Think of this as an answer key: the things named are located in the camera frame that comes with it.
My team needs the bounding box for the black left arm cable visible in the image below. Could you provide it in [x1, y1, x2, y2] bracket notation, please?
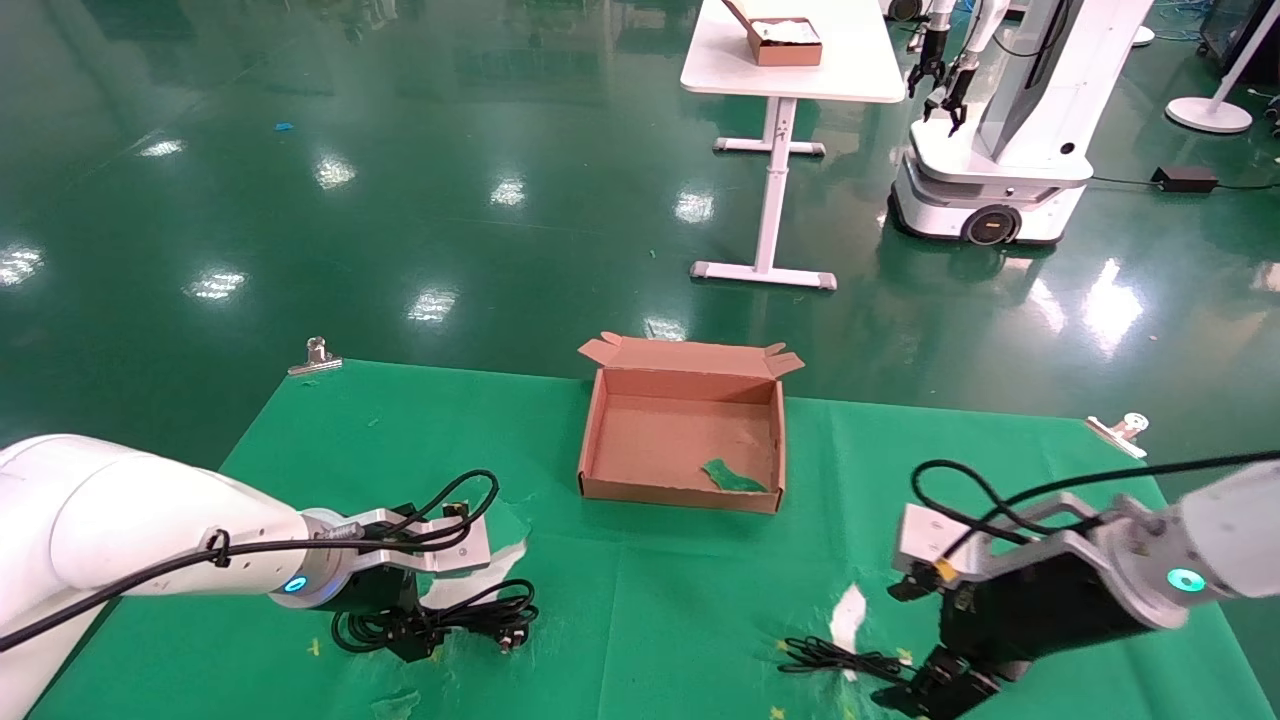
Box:
[0, 468, 499, 653]

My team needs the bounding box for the black power cable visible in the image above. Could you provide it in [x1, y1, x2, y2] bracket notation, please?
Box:
[330, 578, 539, 657]

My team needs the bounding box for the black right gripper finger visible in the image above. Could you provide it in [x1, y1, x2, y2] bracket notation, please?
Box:
[870, 678, 936, 715]
[905, 648, 1003, 720]

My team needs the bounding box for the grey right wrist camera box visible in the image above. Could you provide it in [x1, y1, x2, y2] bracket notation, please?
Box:
[893, 503, 976, 583]

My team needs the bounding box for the white wheeled background robot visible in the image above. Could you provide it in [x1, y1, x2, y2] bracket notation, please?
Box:
[888, 0, 1156, 248]

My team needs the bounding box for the thin black cable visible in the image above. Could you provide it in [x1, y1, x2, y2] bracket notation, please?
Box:
[777, 636, 916, 687]

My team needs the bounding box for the black floor cable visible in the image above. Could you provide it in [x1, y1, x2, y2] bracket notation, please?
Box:
[1088, 176, 1280, 192]

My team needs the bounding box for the black background robot gripper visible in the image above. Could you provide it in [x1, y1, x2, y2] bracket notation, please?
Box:
[907, 28, 948, 99]
[925, 55, 977, 137]

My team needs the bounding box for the black power adapter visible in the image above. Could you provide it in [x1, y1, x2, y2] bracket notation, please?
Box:
[1150, 166, 1218, 195]

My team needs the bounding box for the small brown cardboard box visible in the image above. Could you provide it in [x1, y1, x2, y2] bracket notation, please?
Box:
[720, 0, 823, 68]

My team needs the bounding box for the open brown cardboard box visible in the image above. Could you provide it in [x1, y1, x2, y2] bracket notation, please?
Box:
[577, 333, 805, 515]

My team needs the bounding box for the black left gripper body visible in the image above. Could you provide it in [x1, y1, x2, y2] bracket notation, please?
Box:
[335, 565, 426, 643]

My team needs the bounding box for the white background table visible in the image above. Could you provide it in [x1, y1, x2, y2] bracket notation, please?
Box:
[679, 0, 906, 292]

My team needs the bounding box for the white floor stand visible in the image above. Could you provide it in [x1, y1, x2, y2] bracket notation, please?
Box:
[1164, 0, 1280, 135]

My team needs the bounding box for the metal table clip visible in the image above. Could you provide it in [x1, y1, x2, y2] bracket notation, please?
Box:
[288, 338, 342, 378]
[1084, 412, 1148, 460]

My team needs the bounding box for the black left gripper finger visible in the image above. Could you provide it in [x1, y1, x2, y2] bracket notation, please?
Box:
[385, 618, 441, 664]

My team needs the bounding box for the green table cloth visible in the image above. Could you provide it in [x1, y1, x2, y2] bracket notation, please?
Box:
[30, 358, 1251, 720]

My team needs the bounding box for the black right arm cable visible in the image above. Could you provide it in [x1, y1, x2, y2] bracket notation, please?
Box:
[912, 450, 1280, 563]

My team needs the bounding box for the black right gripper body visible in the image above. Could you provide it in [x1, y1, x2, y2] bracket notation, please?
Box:
[938, 545, 1153, 683]

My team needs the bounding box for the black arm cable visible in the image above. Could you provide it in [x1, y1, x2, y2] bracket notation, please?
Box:
[912, 450, 1280, 563]
[0, 468, 499, 653]

